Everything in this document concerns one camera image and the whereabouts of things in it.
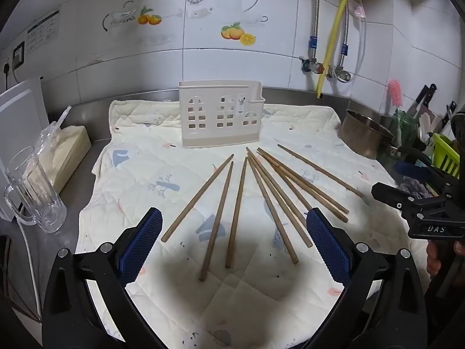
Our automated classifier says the clear glass mug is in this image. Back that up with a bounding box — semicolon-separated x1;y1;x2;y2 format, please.
4;146;68;234

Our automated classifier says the green plastic basket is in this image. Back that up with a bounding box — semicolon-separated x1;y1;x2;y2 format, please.
432;133;461;179

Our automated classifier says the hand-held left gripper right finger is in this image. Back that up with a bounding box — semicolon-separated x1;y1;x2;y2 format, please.
301;207;429;349

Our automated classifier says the black wall socket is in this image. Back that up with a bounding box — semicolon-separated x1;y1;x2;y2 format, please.
12;42;25;69

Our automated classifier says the plastic wrapped beige napkin pack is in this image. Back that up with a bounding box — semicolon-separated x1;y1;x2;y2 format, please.
36;106;92;195

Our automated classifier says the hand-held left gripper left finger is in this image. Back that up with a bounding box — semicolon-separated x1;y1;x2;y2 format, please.
43;207;164;349

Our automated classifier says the beige plastic utensil holder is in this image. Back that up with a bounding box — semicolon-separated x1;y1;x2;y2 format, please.
178;81;264;149

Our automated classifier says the yellow corrugated hose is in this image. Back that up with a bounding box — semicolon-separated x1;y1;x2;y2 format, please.
317;0;354;98

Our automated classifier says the pink bottle brush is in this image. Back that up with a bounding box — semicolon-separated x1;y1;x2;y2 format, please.
387;79;403;110

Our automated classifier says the white plastic board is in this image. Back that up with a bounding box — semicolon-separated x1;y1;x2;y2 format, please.
0;77;49;222

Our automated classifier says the row of wooden chopsticks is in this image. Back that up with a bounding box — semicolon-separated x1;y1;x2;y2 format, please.
161;144;364;282

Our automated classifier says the green glass jar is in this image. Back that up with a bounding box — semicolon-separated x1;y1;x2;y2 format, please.
390;109;418;148

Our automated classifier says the short braided metal hose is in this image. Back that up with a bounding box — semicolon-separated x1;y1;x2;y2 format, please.
339;3;351;70

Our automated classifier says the long braided metal hose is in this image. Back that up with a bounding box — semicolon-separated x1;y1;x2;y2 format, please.
310;0;321;62

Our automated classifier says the metal angle valve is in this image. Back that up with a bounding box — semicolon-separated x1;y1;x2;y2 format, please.
299;56;325;75
332;66;352;83

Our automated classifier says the steel cooking pot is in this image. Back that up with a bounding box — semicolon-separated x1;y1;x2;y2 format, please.
340;109;437;168

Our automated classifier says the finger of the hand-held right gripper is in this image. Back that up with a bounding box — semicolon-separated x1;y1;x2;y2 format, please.
395;161;459;181
371;182;442;213

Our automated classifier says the person's right hand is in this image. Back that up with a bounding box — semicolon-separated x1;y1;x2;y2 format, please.
426;241;465;277

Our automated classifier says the thin white tube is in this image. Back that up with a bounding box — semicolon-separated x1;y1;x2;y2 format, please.
357;0;368;78

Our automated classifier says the black handled kitchen knife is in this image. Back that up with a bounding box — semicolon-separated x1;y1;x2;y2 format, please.
441;101;457;135
406;84;437;117

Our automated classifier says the white printed wall label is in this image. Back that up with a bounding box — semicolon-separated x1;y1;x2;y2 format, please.
26;8;59;53

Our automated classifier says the cream quilted printed mat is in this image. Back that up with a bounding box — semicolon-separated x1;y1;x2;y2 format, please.
74;99;429;349

